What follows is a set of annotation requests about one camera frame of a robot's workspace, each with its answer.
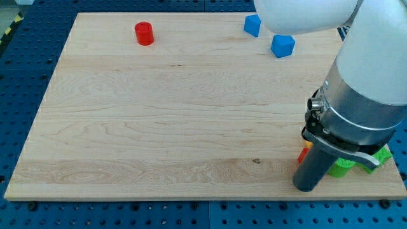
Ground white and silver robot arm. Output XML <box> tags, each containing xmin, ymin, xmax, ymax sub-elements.
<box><xmin>254</xmin><ymin>0</ymin><xmax>406</xmax><ymax>172</ymax></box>

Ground light wooden board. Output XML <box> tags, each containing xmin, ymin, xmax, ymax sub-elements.
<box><xmin>5</xmin><ymin>13</ymin><xmax>406</xmax><ymax>201</ymax></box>

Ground red cylinder block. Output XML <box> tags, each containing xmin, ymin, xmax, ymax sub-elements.
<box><xmin>134</xmin><ymin>22</ymin><xmax>155</xmax><ymax>46</ymax></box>

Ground blue cube block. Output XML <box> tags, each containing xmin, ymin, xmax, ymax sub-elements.
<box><xmin>243</xmin><ymin>14</ymin><xmax>261</xmax><ymax>37</ymax></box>

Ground blue hexagonal block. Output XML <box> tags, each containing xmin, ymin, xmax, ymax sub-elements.
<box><xmin>270</xmin><ymin>34</ymin><xmax>295</xmax><ymax>58</ymax></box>

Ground small red block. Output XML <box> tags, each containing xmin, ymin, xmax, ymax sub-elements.
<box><xmin>298</xmin><ymin>147</ymin><xmax>309</xmax><ymax>164</ymax></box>

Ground small yellow block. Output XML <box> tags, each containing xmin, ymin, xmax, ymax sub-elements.
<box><xmin>305</xmin><ymin>141</ymin><xmax>313</xmax><ymax>148</ymax></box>

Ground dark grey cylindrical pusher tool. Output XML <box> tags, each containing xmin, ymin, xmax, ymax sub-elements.
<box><xmin>293</xmin><ymin>144</ymin><xmax>338</xmax><ymax>192</ymax></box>

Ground green cylinder block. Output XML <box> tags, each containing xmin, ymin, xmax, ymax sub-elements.
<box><xmin>328</xmin><ymin>158</ymin><xmax>355</xmax><ymax>178</ymax></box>

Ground green star block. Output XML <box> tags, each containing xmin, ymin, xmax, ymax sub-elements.
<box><xmin>356</xmin><ymin>144</ymin><xmax>393</xmax><ymax>174</ymax></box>

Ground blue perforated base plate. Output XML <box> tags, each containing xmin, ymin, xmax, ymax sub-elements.
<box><xmin>1</xmin><ymin>0</ymin><xmax>406</xmax><ymax>228</ymax></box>

